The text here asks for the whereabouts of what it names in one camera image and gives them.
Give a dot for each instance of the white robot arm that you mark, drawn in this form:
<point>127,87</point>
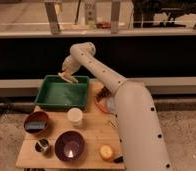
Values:
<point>142,140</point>

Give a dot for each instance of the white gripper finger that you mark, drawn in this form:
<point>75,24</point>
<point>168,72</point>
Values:
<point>68,78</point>

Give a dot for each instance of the small dark object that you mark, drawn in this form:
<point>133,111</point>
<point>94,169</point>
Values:
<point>118,159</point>

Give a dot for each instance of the purple bowl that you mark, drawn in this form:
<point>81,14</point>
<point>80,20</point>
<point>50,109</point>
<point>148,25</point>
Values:
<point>69,146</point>

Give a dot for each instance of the white plastic cup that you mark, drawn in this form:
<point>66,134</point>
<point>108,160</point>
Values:
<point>75,116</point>

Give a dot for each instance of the orange fruit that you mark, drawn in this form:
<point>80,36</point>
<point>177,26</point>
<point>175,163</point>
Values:
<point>106,152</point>

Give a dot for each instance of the green plastic tray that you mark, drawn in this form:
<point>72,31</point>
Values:
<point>56,94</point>

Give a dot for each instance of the wooden board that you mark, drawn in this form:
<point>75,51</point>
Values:
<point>97,129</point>

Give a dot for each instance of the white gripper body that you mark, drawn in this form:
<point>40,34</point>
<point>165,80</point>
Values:
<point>70,66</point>

